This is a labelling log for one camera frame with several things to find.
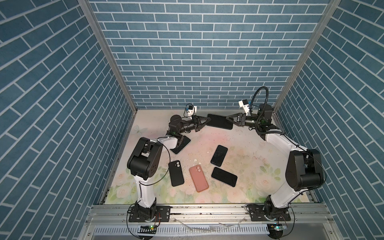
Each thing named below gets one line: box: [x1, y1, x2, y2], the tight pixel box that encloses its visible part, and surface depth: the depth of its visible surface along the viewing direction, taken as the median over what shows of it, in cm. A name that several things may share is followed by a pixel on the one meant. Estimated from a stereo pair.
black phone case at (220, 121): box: [206, 113, 234, 130], surface depth 81 cm
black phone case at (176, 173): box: [168, 160, 185, 187], surface depth 89 cm
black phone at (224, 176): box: [211, 167, 238, 188], surface depth 89 cm
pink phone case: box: [189, 164, 209, 193], surface depth 88 cm
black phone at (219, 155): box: [210, 144, 228, 167], surface depth 95 cm
